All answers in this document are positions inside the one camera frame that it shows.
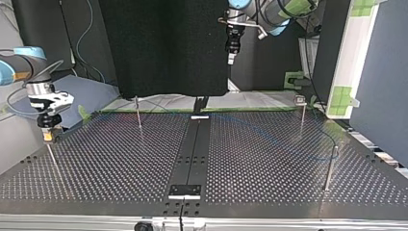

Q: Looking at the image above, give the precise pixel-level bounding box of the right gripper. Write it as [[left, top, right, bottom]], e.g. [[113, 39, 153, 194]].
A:
[[37, 113, 64, 143]]

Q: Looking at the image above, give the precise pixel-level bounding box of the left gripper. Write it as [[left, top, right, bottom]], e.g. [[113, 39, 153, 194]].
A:
[[225, 25, 246, 66]]

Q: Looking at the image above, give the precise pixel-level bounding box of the blue cable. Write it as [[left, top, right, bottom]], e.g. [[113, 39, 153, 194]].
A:
[[42, 109, 341, 162]]

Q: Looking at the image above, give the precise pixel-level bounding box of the connector holder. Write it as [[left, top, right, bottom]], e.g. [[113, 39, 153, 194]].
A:
[[293, 93, 308, 127]]

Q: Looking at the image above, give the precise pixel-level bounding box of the grey board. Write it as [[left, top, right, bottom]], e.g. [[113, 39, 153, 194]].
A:
[[6, 74, 120, 129]]

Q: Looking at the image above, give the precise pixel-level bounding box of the black panel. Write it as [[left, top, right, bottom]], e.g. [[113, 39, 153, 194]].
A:
[[97, 0, 231, 99]]

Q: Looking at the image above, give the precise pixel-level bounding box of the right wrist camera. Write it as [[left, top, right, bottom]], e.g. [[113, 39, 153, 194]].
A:
[[29, 90, 75, 116]]

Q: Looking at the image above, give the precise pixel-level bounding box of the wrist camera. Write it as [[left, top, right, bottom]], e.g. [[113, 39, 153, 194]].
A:
[[217, 17, 269, 41], [29, 90, 75, 116]]

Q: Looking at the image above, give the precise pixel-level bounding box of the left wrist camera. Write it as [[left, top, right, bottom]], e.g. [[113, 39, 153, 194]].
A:
[[217, 17, 269, 41]]

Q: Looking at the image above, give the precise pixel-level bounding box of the metal post with orange clip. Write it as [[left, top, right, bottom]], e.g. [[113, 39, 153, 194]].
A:
[[134, 95, 144, 130]]

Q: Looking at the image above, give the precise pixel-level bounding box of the thin black wire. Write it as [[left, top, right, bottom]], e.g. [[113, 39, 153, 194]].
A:
[[58, 0, 78, 75], [178, 196, 186, 231]]

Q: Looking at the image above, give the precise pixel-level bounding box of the pale grey cable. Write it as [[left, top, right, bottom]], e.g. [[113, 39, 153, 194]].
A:
[[75, 0, 107, 84]]

